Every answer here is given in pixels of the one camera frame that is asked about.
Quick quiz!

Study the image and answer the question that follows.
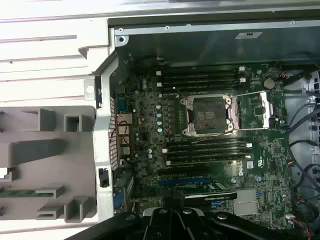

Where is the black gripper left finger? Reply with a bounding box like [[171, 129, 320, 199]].
[[65, 208, 181, 240]]

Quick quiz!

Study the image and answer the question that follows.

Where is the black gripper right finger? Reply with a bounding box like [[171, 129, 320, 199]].
[[177, 208, 310, 240]]

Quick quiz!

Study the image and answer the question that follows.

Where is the thin metal locking lever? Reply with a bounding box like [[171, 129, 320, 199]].
[[172, 86, 184, 99], [191, 131, 241, 145]]

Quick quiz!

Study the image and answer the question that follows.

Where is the CPU socket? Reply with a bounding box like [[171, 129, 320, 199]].
[[179, 92, 235, 138]]

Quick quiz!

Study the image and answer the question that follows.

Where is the silver chipset heatsink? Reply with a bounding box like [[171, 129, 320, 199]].
[[232, 189, 259, 216]]

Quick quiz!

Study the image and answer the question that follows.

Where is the black graphics card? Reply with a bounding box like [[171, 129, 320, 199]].
[[159, 181, 239, 208]]

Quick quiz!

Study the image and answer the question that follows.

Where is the black RAM slot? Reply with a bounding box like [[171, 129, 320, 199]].
[[161, 65, 245, 72], [155, 70, 241, 77], [161, 76, 246, 83], [165, 156, 251, 166], [166, 150, 251, 158], [161, 144, 252, 151], [156, 81, 241, 88], [166, 138, 251, 145]]

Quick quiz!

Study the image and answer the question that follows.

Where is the green motherboard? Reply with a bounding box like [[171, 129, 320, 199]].
[[113, 51, 305, 232]]

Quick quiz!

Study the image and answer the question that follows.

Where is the grey parts rack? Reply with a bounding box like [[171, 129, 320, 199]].
[[0, 105, 98, 224]]

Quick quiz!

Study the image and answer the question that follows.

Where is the green RAM stick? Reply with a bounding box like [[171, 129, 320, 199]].
[[0, 189, 56, 199]]

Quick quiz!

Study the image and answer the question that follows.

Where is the black and silver PC case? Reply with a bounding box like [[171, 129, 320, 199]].
[[92, 17, 320, 240]]

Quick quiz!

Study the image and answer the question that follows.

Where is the silver drive cage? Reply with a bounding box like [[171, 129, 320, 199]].
[[298, 67, 320, 156]]

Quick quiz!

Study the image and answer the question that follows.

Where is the thin red wire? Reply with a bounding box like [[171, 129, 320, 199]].
[[109, 120, 131, 146]]

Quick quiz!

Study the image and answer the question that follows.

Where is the black internal cable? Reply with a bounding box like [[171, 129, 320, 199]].
[[286, 94, 320, 240]]

